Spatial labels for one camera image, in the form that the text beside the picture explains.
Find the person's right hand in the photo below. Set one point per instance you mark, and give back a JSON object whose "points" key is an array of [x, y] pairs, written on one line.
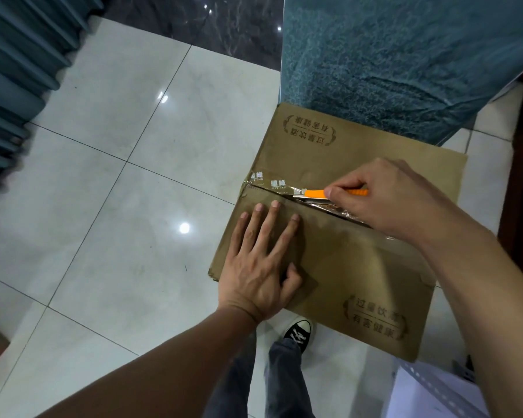
{"points": [[396, 200]]}

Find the person's left hand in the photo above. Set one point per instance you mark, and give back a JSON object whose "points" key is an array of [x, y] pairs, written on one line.
{"points": [[257, 270]]}

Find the small printed brown carton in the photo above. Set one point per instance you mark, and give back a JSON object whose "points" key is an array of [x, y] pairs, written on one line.
{"points": [[366, 274]]}

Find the orange utility knife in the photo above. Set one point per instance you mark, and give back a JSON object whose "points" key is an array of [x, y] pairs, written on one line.
{"points": [[312, 193]]}

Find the white metal shelving rack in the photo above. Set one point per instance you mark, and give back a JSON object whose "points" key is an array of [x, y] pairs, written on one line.
{"points": [[435, 392]]}

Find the person's right forearm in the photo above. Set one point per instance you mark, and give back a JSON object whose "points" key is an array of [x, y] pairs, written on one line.
{"points": [[492, 309]]}

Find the person's left forearm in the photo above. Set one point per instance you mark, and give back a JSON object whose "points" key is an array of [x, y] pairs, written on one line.
{"points": [[148, 370]]}

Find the person's grey trouser legs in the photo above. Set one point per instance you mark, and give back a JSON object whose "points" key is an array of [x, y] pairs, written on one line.
{"points": [[253, 383]]}

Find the black and white sneaker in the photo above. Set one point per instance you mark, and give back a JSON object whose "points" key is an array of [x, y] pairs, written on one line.
{"points": [[298, 333]]}

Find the dark wooden door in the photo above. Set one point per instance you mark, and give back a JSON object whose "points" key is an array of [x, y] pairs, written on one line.
{"points": [[522, 187]]}

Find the teal fabric chair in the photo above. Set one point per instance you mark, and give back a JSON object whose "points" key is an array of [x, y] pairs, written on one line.
{"points": [[400, 56]]}

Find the blue pleated curtain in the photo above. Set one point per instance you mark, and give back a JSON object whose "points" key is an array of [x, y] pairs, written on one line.
{"points": [[22, 82]]}

